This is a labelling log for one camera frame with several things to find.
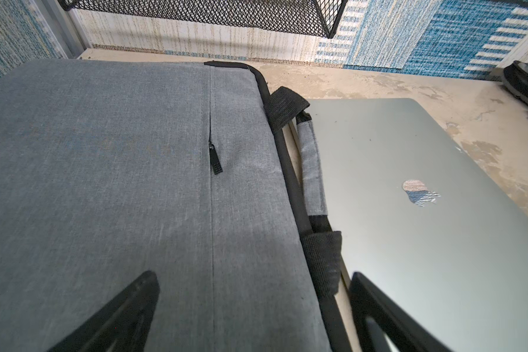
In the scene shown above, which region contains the grey zippered laptop sleeve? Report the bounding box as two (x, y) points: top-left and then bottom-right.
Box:
(0, 60), (350, 351)

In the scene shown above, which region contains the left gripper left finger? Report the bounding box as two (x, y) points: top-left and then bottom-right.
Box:
(50, 271), (160, 351)

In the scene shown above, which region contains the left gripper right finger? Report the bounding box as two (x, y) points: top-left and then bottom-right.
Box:
(348, 272), (450, 351)

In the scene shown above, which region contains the silver Apple laptop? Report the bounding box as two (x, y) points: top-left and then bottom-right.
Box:
(307, 98), (528, 351)

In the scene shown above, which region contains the black wire mesh shelf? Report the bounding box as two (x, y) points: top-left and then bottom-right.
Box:
(59, 0), (347, 39)

